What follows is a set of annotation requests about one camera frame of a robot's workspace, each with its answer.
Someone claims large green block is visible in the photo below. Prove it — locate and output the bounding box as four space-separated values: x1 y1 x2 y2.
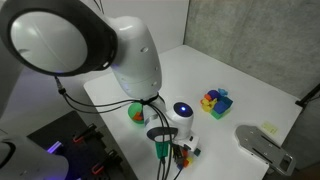
210 107 232 121

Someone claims grey metal plate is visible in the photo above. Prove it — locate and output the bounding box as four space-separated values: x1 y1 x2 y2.
234 124 297 177

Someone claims yellow sticky note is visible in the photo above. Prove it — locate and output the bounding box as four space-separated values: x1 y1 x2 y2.
260 121 280 136

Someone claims green bowl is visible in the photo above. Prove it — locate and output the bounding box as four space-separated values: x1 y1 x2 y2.
127 102 146 125

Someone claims black cable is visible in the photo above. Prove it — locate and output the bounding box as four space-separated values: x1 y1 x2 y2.
54 75 148 109
61 91 174 180

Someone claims yellow toy figure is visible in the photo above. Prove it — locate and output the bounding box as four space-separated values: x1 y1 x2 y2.
199 97 218 114

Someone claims light blue toy piece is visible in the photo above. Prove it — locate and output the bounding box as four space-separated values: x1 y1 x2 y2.
217 87 230 97

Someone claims purple toy ball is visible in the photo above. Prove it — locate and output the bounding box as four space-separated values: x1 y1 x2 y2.
206 88 221 101

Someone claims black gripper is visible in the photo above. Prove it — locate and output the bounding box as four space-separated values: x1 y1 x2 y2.
171 134 201 158

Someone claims black equipment cabinet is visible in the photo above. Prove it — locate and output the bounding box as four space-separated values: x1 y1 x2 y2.
27 110 138 180

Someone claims red clamp handle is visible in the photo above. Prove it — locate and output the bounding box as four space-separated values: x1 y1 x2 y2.
72 132 86 144
90 163 105 176

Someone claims large blue block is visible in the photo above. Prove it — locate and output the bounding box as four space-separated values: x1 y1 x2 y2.
212 99 230 116

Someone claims green cup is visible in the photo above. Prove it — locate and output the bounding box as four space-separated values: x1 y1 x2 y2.
154 141 168 160

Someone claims black stand leg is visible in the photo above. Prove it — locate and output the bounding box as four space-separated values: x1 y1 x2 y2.
294 82 320 108

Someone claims large teal block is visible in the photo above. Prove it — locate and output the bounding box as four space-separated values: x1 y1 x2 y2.
219 95 234 110

